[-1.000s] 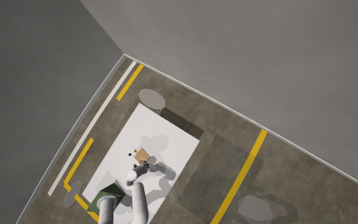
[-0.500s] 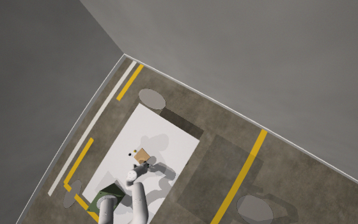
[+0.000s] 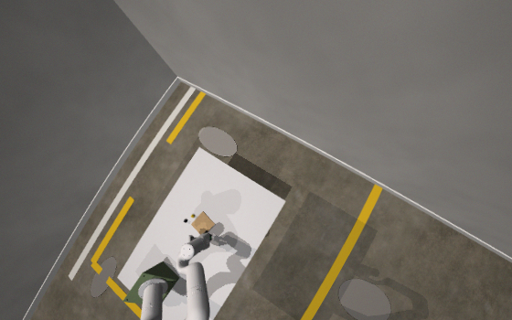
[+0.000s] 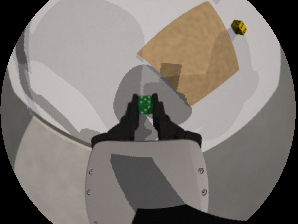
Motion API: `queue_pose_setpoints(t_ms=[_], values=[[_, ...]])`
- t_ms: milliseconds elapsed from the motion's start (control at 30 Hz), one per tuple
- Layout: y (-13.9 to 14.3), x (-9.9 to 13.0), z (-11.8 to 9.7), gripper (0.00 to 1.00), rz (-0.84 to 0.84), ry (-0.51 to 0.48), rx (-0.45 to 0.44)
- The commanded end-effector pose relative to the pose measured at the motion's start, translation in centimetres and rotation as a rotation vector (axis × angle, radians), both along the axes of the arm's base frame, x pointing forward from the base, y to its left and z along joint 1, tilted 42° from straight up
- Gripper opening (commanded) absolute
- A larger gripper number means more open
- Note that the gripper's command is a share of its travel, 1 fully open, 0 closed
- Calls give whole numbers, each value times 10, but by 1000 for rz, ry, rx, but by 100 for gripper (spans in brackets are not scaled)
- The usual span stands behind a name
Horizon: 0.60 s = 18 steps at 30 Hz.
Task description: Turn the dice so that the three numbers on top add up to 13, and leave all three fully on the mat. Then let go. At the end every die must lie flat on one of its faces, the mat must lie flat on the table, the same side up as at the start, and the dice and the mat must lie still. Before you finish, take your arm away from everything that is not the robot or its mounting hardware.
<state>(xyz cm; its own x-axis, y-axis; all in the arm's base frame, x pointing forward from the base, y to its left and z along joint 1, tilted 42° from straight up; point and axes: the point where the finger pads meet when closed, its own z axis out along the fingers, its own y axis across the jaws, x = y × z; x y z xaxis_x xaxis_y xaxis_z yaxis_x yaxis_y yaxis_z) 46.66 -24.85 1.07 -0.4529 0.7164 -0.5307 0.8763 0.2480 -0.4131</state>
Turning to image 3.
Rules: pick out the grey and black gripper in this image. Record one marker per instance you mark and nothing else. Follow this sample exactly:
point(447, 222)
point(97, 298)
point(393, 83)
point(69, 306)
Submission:
point(206, 236)

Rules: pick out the tan square mat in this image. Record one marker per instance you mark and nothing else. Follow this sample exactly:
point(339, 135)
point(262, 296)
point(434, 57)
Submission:
point(202, 223)

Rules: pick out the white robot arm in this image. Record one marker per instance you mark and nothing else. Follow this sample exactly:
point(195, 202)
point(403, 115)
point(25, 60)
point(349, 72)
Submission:
point(152, 291)

